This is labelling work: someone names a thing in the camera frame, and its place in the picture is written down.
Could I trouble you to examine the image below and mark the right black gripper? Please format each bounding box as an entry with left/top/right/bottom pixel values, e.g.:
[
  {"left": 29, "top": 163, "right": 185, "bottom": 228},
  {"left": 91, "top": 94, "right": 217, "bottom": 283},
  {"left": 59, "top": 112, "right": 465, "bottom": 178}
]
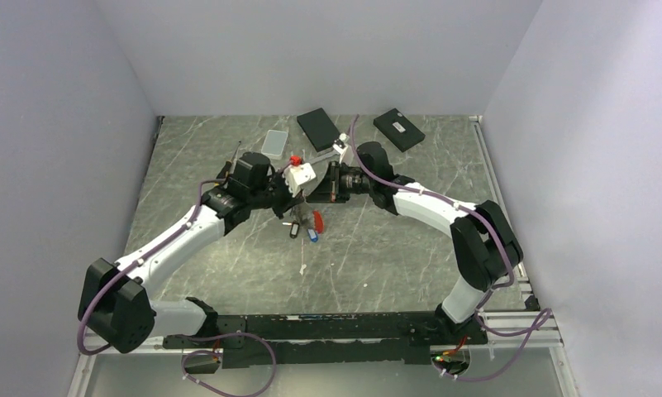
[{"left": 306, "top": 162, "right": 374, "bottom": 204}]

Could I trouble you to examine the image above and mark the grey key holder red handle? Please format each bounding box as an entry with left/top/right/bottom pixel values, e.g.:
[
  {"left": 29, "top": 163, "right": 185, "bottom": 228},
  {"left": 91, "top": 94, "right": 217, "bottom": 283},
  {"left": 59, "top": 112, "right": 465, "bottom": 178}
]
[{"left": 291, "top": 203, "right": 325, "bottom": 234}]

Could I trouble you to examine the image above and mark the blue key tag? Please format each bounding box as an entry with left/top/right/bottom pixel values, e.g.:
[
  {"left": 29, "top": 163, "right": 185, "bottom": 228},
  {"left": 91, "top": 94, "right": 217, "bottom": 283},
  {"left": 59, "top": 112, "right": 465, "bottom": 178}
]
[{"left": 307, "top": 229, "right": 318, "bottom": 242}]

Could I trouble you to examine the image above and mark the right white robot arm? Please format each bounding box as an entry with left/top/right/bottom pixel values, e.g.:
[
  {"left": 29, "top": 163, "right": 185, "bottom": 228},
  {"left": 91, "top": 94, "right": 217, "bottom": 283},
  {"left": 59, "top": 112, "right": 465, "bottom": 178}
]
[{"left": 307, "top": 141, "right": 523, "bottom": 343}]

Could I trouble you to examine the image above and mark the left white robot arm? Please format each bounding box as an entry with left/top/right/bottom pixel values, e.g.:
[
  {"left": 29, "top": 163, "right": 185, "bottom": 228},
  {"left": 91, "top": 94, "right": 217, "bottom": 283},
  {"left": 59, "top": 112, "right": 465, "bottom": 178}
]
[{"left": 77, "top": 152, "right": 316, "bottom": 355}]

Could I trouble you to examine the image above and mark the silver open-end wrench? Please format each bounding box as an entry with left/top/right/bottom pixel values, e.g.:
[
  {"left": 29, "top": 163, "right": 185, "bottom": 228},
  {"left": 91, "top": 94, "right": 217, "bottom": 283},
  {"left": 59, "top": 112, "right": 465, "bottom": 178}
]
[{"left": 306, "top": 151, "right": 339, "bottom": 165}]

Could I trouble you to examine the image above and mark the small white plastic box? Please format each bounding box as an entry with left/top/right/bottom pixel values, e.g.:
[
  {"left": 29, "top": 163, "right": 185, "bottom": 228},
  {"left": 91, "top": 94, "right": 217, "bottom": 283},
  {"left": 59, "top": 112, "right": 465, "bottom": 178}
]
[{"left": 260, "top": 130, "right": 288, "bottom": 160}]

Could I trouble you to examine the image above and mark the black box left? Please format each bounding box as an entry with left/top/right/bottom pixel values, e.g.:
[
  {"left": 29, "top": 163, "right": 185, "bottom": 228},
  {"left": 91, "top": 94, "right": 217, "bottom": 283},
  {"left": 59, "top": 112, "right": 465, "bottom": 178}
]
[{"left": 296, "top": 108, "right": 340, "bottom": 152}]

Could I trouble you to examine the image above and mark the black box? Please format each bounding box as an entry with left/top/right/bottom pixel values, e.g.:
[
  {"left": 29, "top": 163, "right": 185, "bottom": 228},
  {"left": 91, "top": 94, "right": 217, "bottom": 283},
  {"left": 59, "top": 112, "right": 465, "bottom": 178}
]
[
  {"left": 373, "top": 108, "right": 426, "bottom": 152},
  {"left": 296, "top": 108, "right": 340, "bottom": 152}
]

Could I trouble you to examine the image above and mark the yellow black screwdriver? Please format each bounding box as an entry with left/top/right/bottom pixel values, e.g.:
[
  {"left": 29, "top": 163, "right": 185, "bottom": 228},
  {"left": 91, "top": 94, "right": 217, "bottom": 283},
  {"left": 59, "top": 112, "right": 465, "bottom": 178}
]
[{"left": 221, "top": 141, "right": 242, "bottom": 177}]

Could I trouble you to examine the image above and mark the black box right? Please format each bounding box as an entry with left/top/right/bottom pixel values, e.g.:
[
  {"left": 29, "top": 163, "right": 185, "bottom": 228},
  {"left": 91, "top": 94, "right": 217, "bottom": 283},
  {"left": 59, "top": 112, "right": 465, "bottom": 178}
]
[{"left": 373, "top": 108, "right": 426, "bottom": 152}]

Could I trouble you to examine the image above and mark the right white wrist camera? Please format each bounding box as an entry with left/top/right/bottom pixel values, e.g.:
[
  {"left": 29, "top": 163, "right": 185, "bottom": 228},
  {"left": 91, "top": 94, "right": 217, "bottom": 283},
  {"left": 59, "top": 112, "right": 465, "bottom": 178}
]
[{"left": 332, "top": 133, "right": 354, "bottom": 165}]

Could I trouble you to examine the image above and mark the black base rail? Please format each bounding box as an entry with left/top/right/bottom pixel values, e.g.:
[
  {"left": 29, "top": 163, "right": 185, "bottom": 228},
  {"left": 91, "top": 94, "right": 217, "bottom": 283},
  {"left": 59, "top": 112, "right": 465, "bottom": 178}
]
[{"left": 163, "top": 311, "right": 488, "bottom": 369}]

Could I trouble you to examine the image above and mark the aluminium frame rail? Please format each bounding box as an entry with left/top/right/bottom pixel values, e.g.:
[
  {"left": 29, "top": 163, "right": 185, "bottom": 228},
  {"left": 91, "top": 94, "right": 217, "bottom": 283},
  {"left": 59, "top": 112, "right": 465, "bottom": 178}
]
[{"left": 88, "top": 306, "right": 561, "bottom": 353}]

